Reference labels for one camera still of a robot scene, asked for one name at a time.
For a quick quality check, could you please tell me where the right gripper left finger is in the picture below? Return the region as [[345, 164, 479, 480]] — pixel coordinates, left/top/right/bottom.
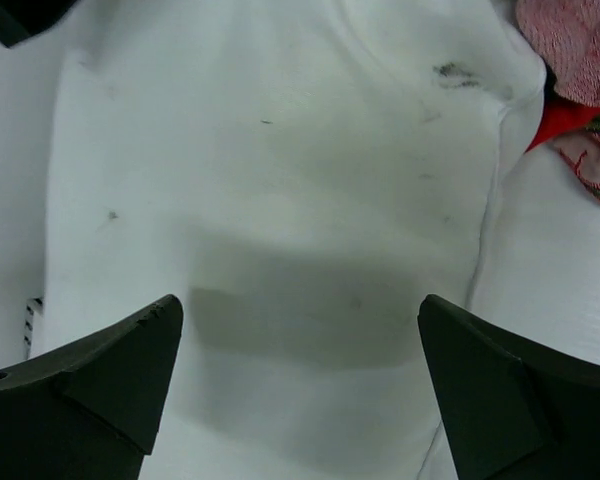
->
[[0, 295, 183, 480]]

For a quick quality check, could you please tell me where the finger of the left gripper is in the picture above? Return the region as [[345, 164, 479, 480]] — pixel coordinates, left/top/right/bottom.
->
[[0, 0, 78, 48]]

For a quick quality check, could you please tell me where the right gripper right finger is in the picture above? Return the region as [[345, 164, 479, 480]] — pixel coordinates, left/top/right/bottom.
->
[[418, 295, 600, 479]]

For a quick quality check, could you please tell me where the white pillow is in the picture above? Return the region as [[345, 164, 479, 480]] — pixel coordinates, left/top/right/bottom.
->
[[34, 1, 544, 479]]

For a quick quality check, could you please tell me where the red patterned pillowcase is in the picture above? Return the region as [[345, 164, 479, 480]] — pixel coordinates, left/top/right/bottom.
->
[[515, 0, 600, 202]]

